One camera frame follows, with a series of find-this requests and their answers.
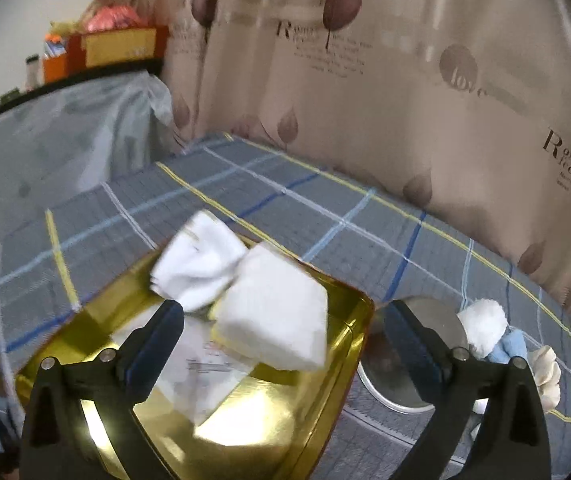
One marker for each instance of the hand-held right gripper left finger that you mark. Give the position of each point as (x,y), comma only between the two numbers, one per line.
(158,345)

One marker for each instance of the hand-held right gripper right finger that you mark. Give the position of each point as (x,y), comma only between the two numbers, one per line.
(410,345)

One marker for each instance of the white fluffy sock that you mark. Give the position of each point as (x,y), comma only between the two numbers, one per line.
(483,325)

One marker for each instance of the white towel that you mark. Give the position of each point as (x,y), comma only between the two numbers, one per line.
(275,310)
(200,255)

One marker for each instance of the light blue towel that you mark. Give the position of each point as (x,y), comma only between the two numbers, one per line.
(510,345)

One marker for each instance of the cream scrunchie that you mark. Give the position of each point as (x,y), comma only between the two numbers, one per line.
(545,375)

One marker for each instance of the red and gold tin box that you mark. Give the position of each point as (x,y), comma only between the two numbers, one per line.
(275,425)

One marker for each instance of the stainless steel bowl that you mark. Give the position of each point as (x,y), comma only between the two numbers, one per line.
(385,380)

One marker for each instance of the white printed paper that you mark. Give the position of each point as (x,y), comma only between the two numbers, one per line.
(200,375)

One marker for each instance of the grey plaid bed sheet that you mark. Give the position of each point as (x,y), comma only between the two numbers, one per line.
(290,210)

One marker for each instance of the beige leaf print curtain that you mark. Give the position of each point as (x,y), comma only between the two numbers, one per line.
(365,135)

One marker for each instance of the translucent plastic cover sheet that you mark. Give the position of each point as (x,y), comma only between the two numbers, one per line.
(55,150)

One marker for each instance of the dark desk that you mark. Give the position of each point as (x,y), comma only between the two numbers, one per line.
(65,79)

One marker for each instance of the small green object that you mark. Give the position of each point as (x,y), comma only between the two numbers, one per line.
(10,94)

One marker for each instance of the orange box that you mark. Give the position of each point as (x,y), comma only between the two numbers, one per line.
(55,67)

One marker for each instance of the clear bottle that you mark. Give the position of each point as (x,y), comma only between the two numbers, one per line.
(32,75)

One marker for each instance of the red box with yellow label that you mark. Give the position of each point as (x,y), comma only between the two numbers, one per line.
(115,47)

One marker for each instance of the red plastic bag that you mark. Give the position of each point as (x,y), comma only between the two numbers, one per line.
(115,17)

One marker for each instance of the green plush toy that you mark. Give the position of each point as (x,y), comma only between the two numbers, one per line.
(63,26)

